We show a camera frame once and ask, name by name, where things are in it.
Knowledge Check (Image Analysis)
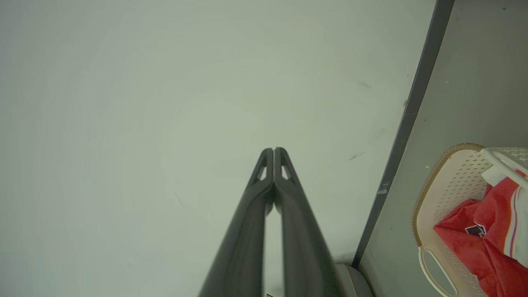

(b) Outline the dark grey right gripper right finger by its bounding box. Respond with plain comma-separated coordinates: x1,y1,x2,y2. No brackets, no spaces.
274,147,345,297

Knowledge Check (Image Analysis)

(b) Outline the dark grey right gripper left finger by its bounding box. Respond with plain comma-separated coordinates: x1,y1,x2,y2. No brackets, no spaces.
199,148,274,297

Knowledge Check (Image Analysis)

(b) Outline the red garment with white trim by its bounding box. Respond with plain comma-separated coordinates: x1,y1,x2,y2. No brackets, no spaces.
433,167,528,297

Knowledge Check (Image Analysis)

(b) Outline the cream perforated laundry basket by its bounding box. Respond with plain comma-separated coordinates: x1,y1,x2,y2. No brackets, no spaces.
412,143,528,297

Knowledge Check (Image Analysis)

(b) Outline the dark grey wall baseboard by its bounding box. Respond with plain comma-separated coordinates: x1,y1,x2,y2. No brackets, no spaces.
351,0,455,269

